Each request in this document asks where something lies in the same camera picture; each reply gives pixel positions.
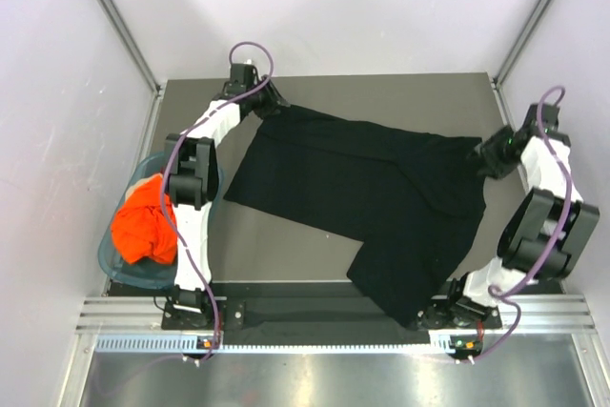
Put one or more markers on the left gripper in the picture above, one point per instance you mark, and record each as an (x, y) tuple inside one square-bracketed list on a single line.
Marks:
[(274, 101)]

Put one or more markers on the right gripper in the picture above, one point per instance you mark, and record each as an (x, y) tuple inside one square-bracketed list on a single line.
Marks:
[(495, 168)]

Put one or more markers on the black t-shirt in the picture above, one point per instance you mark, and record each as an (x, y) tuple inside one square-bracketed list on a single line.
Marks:
[(412, 199)]

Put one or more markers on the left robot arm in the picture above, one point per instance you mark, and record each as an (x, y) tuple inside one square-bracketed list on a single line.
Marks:
[(191, 182)]

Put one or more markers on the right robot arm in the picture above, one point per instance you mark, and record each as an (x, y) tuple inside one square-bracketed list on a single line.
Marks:
[(545, 237)]

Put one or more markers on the beige garment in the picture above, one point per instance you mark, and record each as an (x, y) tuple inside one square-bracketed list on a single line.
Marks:
[(131, 189)]

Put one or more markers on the orange t-shirt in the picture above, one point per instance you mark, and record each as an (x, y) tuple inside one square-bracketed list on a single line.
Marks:
[(140, 229)]

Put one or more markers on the teal plastic basket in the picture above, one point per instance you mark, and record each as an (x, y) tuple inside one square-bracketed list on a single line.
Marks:
[(119, 264)]

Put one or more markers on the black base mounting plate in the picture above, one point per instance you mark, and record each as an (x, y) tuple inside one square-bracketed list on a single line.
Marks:
[(325, 313)]

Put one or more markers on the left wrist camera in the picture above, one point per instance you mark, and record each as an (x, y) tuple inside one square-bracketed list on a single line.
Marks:
[(243, 77)]

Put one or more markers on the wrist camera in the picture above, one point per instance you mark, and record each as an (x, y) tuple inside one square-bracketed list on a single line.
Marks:
[(243, 77), (549, 115)]

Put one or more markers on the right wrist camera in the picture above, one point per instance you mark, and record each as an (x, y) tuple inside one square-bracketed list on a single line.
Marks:
[(549, 115)]

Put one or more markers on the aluminium frame rail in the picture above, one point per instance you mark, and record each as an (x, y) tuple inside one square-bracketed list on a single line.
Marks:
[(540, 314)]

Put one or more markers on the left corner aluminium post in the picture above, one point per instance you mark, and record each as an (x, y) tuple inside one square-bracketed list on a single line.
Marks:
[(126, 38)]

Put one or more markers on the corner aluminium post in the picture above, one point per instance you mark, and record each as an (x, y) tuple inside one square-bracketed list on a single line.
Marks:
[(526, 33), (126, 38)]

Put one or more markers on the right corner aluminium post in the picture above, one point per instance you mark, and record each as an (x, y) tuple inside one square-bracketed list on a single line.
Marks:
[(526, 33)]

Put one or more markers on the slotted cable duct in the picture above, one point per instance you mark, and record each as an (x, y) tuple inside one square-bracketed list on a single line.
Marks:
[(201, 345)]

